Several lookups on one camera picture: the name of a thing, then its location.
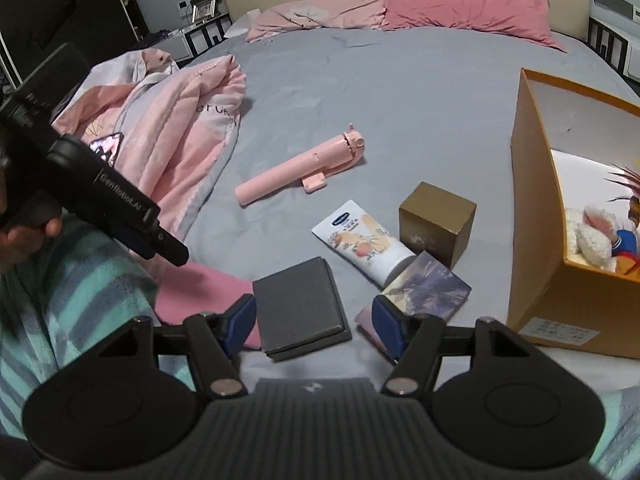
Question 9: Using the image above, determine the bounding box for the purple patterned card box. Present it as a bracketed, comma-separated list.
[354, 250, 473, 356]

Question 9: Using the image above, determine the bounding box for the pink fluffy pouch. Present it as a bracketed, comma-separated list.
[155, 262, 262, 350]

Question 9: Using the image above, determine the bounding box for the dark grey notebook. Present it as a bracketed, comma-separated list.
[253, 257, 352, 362]

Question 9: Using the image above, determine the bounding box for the white hand cream tube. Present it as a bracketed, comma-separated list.
[311, 200, 416, 288]

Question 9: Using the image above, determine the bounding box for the gold cube box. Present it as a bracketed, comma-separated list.
[398, 182, 477, 269]

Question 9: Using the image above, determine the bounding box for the pink selfie stick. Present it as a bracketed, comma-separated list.
[234, 125, 366, 206]

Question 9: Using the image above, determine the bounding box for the crocheted white bunny doll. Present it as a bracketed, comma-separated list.
[564, 206, 617, 272]

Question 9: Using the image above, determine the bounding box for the blue orange plush doll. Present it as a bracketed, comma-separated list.
[612, 230, 640, 281]

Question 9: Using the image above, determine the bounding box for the red feather cat toy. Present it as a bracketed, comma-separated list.
[606, 165, 640, 226]

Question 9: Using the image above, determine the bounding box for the person left hand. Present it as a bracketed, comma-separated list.
[0, 218, 63, 273]

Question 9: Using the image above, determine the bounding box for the black smartphone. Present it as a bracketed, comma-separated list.
[89, 132, 124, 167]

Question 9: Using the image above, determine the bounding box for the teal striped fleece blanket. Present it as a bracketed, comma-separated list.
[0, 219, 196, 441]

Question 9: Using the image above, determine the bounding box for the pink grey quilt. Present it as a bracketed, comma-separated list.
[53, 49, 246, 240]

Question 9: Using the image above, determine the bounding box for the grey bed sheet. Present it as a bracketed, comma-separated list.
[186, 28, 636, 326]

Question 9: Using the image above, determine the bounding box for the orange cardboard box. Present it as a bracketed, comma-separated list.
[506, 70, 639, 359]

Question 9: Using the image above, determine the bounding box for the left nightstand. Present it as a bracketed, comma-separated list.
[153, 13, 232, 64]

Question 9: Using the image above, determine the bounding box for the light pink pillow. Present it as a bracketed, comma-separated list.
[246, 0, 385, 42]

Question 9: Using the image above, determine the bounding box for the dark pink pillow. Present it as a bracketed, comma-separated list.
[383, 0, 565, 51]

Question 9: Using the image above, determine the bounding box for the white right nightstand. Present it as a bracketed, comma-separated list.
[587, 18, 639, 82]

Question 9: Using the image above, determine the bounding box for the photo frame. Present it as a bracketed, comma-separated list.
[191, 0, 217, 24]

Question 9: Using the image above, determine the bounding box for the wall control panel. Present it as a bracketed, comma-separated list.
[593, 0, 639, 20]

